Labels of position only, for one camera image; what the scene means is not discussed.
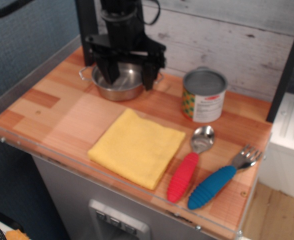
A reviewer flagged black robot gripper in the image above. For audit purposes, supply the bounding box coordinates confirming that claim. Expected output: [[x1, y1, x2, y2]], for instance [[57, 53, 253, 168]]
[[85, 14, 166, 91]]

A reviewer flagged yellow cloth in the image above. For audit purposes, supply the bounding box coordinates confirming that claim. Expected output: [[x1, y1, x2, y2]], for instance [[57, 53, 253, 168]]
[[87, 109, 186, 190]]

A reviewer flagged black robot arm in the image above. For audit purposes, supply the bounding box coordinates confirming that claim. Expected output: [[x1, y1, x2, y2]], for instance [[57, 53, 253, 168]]
[[85, 0, 166, 91]]

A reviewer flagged orange cloth at corner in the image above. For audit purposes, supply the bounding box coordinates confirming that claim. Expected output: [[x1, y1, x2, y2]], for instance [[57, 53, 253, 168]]
[[5, 229, 30, 240]]

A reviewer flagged stainless steel pot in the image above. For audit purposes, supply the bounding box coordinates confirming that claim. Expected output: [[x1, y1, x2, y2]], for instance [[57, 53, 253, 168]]
[[78, 62, 164, 102]]

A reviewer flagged toy food can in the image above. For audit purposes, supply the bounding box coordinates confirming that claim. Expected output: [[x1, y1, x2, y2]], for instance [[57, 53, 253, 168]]
[[181, 66, 228, 123]]

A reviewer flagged grey toy fridge cabinet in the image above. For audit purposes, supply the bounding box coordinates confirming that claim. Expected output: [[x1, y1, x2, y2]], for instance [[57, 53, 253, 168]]
[[33, 156, 212, 240]]

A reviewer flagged white toy cabinet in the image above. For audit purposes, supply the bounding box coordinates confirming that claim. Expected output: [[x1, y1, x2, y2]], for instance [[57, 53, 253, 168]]
[[258, 93, 294, 197]]

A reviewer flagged black left frame post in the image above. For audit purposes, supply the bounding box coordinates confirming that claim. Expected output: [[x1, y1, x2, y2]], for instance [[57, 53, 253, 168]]
[[75, 0, 98, 66]]

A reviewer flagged black frame post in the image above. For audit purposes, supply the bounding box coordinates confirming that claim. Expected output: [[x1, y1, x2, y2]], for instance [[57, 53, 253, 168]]
[[75, 0, 98, 66], [266, 41, 294, 123]]

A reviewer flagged red handled spoon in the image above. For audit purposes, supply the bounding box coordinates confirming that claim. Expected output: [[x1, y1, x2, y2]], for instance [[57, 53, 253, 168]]
[[166, 125, 215, 203]]

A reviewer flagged clear acrylic guard rail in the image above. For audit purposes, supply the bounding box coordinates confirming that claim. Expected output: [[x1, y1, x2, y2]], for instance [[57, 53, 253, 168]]
[[0, 37, 243, 240]]

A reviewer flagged black braided cable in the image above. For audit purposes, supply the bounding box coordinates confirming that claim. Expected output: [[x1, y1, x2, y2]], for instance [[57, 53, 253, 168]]
[[0, 0, 35, 18]]

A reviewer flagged blue handled fork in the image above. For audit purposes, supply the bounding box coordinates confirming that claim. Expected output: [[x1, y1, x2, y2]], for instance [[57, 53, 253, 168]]
[[187, 144, 263, 210]]

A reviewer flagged black right frame post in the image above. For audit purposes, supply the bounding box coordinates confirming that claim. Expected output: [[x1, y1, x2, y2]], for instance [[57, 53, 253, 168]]
[[266, 41, 294, 123]]

